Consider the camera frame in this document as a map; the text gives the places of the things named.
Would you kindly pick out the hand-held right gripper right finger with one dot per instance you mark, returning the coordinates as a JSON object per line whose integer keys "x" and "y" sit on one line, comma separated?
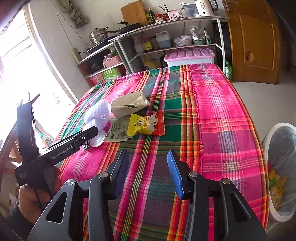
{"x": 175, "y": 176}

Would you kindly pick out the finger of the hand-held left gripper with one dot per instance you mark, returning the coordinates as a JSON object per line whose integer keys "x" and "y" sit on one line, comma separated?
{"x": 26, "y": 129}
{"x": 89, "y": 133}

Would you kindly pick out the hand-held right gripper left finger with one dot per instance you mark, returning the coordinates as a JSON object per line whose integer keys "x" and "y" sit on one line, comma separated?
{"x": 120, "y": 176}

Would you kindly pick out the clear plastic lid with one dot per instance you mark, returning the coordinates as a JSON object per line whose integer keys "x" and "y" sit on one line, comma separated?
{"x": 98, "y": 140}

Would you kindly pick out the white plastic bag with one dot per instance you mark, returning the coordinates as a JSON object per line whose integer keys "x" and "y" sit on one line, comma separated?
{"x": 98, "y": 111}

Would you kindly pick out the clear printed wrapper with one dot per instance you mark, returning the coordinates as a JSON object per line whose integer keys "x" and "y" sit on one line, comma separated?
{"x": 116, "y": 129}

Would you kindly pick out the beige tissue pack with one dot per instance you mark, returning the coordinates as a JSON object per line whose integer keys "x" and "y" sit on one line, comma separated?
{"x": 127, "y": 104}

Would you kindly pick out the yellow red snack packet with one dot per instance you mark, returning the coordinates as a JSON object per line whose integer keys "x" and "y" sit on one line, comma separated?
{"x": 143, "y": 124}

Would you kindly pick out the white trash bin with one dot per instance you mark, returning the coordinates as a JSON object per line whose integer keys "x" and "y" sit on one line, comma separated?
{"x": 268, "y": 143}

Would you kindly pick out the yellow green packet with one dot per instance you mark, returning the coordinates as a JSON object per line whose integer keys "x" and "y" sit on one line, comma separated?
{"x": 277, "y": 185}

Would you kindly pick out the clear bin liner bag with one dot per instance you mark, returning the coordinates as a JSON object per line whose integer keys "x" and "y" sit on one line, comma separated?
{"x": 281, "y": 143}

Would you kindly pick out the person's left hand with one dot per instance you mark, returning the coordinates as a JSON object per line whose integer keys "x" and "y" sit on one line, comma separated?
{"x": 27, "y": 197}

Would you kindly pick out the green label bottle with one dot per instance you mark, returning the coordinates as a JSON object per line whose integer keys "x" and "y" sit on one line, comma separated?
{"x": 47, "y": 140}

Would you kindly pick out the red carton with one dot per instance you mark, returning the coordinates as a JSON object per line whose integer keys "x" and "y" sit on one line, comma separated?
{"x": 96, "y": 81}

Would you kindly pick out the window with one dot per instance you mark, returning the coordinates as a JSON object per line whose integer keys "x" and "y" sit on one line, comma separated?
{"x": 34, "y": 69}

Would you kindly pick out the green carton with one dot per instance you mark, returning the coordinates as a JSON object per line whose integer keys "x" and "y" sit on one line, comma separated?
{"x": 111, "y": 74}

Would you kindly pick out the pink plastic basket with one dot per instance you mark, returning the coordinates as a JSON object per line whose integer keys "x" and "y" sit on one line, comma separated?
{"x": 112, "y": 62}

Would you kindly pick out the white corner shelf unit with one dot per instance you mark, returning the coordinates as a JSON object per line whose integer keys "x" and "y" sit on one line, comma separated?
{"x": 92, "y": 54}

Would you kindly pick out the pink green plaid tablecloth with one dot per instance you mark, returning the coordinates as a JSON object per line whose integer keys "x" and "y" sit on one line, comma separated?
{"x": 219, "y": 104}

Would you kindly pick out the black induction cooker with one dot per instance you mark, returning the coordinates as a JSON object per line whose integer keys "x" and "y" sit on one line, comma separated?
{"x": 97, "y": 47}

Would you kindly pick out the yellow cooking oil bottle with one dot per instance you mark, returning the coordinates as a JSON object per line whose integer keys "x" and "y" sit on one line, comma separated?
{"x": 150, "y": 62}

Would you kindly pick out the steel steamer pot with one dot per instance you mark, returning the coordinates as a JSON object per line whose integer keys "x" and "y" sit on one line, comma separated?
{"x": 98, "y": 36}

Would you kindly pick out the clear plastic bottle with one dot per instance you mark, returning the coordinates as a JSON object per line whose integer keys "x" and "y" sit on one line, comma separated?
{"x": 138, "y": 47}

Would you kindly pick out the yellow label sauce bottle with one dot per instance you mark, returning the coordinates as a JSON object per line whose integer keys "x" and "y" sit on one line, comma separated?
{"x": 147, "y": 45}

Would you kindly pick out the black frying pan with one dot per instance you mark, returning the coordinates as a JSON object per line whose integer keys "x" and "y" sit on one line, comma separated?
{"x": 129, "y": 27}

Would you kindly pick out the hanging grey cloth bag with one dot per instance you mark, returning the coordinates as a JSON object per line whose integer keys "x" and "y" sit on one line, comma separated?
{"x": 77, "y": 16}

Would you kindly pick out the green plastic bottle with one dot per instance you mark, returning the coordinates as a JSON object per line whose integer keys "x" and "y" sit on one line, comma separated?
{"x": 227, "y": 70}

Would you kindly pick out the large jug dark liquid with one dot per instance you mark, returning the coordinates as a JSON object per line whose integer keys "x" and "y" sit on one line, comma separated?
{"x": 163, "y": 41}

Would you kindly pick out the pink lid storage box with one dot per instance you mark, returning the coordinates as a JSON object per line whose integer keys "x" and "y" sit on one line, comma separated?
{"x": 189, "y": 53}

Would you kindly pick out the crumpled plastic bag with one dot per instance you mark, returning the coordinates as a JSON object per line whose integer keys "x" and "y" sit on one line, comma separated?
{"x": 179, "y": 42}

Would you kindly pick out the wooden cutting board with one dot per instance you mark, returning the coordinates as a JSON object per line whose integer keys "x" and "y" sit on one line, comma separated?
{"x": 134, "y": 12}

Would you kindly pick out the dark sauce bottle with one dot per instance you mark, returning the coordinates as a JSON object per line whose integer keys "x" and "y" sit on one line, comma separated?
{"x": 152, "y": 16}
{"x": 147, "y": 18}

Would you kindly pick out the white plastic tub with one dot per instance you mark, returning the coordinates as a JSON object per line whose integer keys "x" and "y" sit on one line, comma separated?
{"x": 186, "y": 40}

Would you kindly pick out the green bowl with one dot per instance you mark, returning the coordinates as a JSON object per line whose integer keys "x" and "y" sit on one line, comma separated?
{"x": 198, "y": 42}

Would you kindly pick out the white metal shelf unit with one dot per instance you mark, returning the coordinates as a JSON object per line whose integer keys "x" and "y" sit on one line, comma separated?
{"x": 175, "y": 22}

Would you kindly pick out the green white packet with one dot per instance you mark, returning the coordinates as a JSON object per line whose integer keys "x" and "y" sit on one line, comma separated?
{"x": 207, "y": 37}

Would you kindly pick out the white food bags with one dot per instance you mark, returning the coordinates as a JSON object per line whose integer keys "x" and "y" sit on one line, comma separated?
{"x": 197, "y": 32}

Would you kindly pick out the pink chopstick holder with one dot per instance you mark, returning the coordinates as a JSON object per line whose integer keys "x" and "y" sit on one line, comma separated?
{"x": 175, "y": 15}

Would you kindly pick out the wooden door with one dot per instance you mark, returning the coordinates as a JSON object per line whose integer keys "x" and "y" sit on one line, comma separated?
{"x": 254, "y": 41}

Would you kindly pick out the clear plastic pitcher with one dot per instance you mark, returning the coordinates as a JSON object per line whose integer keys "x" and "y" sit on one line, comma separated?
{"x": 189, "y": 10}

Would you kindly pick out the white electric kettle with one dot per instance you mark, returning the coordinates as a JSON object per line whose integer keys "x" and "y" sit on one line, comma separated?
{"x": 204, "y": 8}

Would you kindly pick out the wall power strip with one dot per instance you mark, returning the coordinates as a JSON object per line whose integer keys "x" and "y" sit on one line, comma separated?
{"x": 75, "y": 55}

